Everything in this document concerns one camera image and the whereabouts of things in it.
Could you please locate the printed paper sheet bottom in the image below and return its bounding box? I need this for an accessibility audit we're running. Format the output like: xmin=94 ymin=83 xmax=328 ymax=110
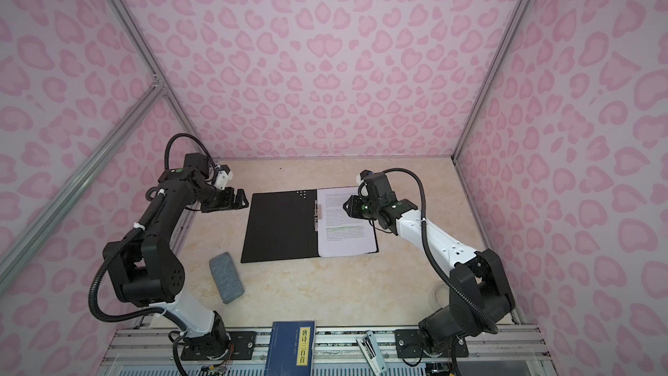
xmin=317 ymin=187 xmax=379 ymax=258

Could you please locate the teal folder with black inside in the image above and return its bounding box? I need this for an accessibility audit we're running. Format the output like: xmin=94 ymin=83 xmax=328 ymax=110
xmin=240 ymin=186 xmax=380 ymax=265

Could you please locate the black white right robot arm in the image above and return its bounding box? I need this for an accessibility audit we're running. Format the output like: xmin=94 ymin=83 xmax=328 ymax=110
xmin=343 ymin=168 xmax=516 ymax=355

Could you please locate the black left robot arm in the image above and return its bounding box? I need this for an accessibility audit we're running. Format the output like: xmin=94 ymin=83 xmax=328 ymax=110
xmin=88 ymin=153 xmax=250 ymax=360

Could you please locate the grey sponge eraser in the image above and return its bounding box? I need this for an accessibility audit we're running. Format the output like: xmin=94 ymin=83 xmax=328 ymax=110
xmin=209 ymin=252 xmax=245 ymax=305

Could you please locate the white tape roll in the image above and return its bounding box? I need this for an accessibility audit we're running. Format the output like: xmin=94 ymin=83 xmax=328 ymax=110
xmin=428 ymin=283 xmax=450 ymax=313

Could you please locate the blue book yellow label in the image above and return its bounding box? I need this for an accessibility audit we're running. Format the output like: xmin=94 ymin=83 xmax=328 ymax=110
xmin=264 ymin=321 xmax=316 ymax=376

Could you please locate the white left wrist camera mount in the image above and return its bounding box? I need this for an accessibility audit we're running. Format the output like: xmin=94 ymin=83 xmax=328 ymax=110
xmin=212 ymin=165 xmax=233 ymax=191

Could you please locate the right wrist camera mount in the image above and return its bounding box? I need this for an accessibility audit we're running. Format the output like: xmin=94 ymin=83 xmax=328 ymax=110
xmin=356 ymin=170 xmax=372 ymax=185

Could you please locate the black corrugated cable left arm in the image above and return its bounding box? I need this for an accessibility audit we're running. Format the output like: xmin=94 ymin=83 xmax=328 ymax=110
xmin=87 ymin=132 xmax=217 ymax=376

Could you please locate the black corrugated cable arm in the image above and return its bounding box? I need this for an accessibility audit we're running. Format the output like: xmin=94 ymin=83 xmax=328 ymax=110
xmin=383 ymin=167 xmax=499 ymax=376
xmin=87 ymin=132 xmax=217 ymax=376

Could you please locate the aluminium diagonal frame bar left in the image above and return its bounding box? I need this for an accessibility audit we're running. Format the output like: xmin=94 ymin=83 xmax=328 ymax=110
xmin=1 ymin=83 xmax=163 ymax=293

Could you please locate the white clip on rail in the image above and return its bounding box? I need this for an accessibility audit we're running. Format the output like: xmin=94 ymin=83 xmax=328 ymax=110
xmin=357 ymin=331 xmax=388 ymax=376

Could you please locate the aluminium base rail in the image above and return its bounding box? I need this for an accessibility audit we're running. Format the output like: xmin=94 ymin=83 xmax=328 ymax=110
xmin=97 ymin=325 xmax=556 ymax=375

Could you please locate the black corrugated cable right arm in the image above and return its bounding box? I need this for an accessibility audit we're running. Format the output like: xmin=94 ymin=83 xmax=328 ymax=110
xmin=383 ymin=167 xmax=499 ymax=376

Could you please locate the aluminium frame post left rear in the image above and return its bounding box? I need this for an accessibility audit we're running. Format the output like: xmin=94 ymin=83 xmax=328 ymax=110
xmin=106 ymin=0 xmax=201 ymax=139

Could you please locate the aluminium frame post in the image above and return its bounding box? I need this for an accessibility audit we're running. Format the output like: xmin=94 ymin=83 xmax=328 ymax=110
xmin=452 ymin=0 xmax=535 ymax=166
xmin=106 ymin=0 xmax=201 ymax=139

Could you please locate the aluminium frame post right rear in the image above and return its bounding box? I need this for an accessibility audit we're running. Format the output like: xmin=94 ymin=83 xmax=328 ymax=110
xmin=452 ymin=0 xmax=535 ymax=166

